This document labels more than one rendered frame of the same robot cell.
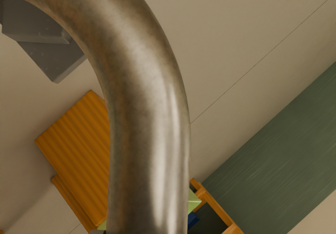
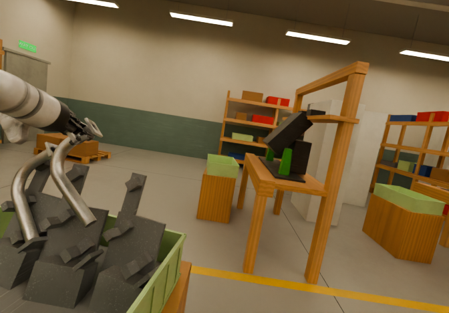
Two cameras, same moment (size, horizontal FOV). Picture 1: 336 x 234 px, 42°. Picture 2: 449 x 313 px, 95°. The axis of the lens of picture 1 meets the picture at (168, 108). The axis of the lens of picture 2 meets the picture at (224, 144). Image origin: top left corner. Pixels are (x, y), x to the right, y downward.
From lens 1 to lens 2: 0.61 m
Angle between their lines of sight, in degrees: 15
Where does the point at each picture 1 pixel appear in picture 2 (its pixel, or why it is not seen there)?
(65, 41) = (78, 167)
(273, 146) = (185, 146)
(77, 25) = (59, 156)
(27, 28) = (77, 172)
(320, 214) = (196, 115)
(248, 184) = (204, 145)
